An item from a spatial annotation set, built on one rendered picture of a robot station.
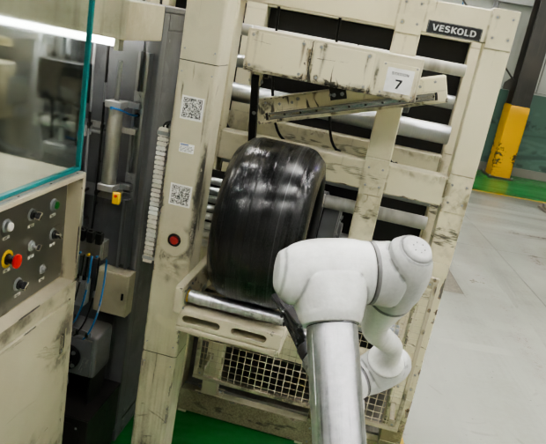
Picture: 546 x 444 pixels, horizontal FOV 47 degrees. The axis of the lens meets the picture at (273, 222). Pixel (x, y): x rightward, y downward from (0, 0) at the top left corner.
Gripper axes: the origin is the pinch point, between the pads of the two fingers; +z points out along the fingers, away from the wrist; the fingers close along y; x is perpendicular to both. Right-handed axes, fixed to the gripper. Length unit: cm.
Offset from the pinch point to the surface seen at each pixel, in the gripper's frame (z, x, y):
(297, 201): 15.5, 12.1, -24.6
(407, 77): 39, 66, -39
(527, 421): -30, 149, 163
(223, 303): 16.6, -11.8, 14.4
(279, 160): 30.5, 13.9, -27.7
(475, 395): -3, 137, 169
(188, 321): 20.4, -22.8, 22.9
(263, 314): 7.1, -1.6, 14.4
